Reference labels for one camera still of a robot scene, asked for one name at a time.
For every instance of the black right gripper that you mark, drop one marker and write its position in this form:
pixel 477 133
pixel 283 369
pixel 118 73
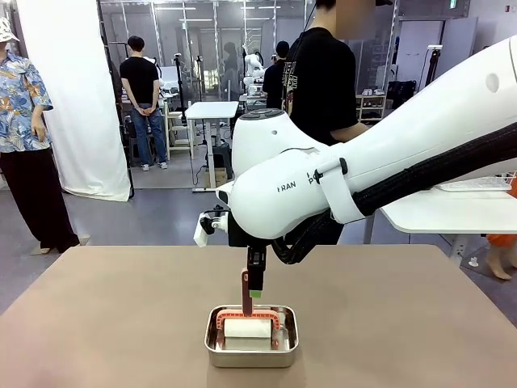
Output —
pixel 238 236

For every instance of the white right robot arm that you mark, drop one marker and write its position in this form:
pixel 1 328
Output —
pixel 404 121

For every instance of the person's right forearm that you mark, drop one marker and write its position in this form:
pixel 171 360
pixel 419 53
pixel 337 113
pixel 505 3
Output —
pixel 351 133

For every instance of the rectangular steel tray container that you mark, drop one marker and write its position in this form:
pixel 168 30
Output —
pixel 250 359

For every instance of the cardboard box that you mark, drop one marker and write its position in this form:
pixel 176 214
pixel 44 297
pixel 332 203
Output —
pixel 215 178

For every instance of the black stool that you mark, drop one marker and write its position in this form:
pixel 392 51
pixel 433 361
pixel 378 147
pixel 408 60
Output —
pixel 223 159

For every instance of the white standing desk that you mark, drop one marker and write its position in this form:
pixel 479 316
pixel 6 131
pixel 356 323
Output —
pixel 212 110

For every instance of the white side table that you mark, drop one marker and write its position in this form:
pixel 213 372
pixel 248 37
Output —
pixel 444 218

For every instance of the man with black cap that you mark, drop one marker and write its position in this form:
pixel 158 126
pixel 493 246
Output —
pixel 274 81

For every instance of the person in printed black t-shirt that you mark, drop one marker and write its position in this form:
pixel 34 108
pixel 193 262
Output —
pixel 319 81

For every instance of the wooden shoe rack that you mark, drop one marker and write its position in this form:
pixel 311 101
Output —
pixel 371 102

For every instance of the dark clothed person behind glass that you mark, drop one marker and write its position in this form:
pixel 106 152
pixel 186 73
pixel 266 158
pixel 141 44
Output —
pixel 231 68

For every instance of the small white background robot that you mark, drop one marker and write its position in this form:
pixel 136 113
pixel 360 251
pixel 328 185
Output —
pixel 253 64

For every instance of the man in black shirt, jeans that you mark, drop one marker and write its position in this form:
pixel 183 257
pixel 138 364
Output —
pixel 139 81

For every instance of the black bag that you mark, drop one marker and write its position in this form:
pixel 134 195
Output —
pixel 402 91

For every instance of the person in orange clothes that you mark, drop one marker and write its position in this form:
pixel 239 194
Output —
pixel 501 258

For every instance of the white backdrop curtain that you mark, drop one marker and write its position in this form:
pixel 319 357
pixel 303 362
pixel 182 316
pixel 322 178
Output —
pixel 72 81

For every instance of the black light stand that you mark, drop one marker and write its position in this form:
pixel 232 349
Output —
pixel 431 68

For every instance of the person in floral shirt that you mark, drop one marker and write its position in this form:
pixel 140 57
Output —
pixel 20 101

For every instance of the grey door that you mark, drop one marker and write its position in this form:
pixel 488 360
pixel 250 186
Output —
pixel 456 40

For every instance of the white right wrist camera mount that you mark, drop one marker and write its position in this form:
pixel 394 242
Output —
pixel 200 236

